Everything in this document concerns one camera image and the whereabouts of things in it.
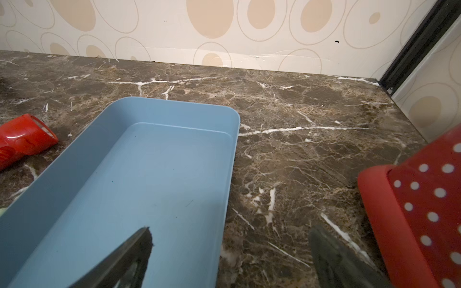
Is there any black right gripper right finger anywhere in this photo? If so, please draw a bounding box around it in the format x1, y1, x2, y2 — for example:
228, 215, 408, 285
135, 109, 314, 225
309, 225, 393, 288

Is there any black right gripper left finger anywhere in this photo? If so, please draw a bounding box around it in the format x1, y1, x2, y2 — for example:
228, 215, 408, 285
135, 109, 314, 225
71, 227, 153, 288

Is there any red flashlight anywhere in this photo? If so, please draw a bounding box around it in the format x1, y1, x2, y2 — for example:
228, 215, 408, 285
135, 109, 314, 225
1, 114, 58, 170

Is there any blue plastic storage box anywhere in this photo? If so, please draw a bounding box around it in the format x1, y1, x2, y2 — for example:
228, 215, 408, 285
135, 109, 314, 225
1, 97, 240, 288

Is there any red polka dot toaster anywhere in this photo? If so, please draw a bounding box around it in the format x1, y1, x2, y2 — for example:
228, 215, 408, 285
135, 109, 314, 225
358, 127, 461, 288

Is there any black frame post right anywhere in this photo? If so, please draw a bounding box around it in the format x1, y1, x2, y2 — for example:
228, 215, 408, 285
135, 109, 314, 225
378, 0, 461, 96

